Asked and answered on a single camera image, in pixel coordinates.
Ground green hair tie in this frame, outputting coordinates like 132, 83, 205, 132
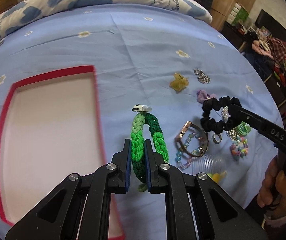
234, 121, 252, 137

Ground black velvet scrunchie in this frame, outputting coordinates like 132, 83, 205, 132
199, 96, 244, 134

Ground rose gold wristwatch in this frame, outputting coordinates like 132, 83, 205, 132
174, 121, 208, 158

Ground green braided bracelet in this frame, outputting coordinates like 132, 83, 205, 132
130, 102, 170, 193

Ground right hand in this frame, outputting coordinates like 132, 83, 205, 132
257, 156, 286, 220

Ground clear comb colourful pompoms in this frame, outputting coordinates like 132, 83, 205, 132
192, 154, 227, 184

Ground silver metal key rings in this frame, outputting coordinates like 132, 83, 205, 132
225, 127, 240, 140

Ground white pearl scrunchie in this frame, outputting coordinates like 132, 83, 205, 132
221, 106, 230, 122

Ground blue floral bed sheet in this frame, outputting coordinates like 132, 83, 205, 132
0, 4, 282, 238

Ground pile of clothes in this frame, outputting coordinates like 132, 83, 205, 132
243, 31, 286, 87

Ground red tray white inside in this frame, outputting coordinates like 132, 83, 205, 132
0, 64, 126, 240

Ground purple bow hair clip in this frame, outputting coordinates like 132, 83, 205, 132
196, 89, 217, 103

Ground dark wooden side cabinet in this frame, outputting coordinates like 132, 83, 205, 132
220, 22, 251, 53

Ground yellow hair claw clip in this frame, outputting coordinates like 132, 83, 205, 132
169, 73, 189, 93

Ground green white boxes stack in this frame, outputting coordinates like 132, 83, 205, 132
226, 3, 249, 26

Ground colourful candy bead bracelet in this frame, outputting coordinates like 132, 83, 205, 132
229, 137, 249, 161

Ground gold ring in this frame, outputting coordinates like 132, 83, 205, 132
212, 132, 223, 145

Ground blue glass bead bracelet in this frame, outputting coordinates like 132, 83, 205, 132
174, 132, 206, 170

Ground silver chain bracelet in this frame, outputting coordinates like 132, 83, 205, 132
193, 68, 212, 85

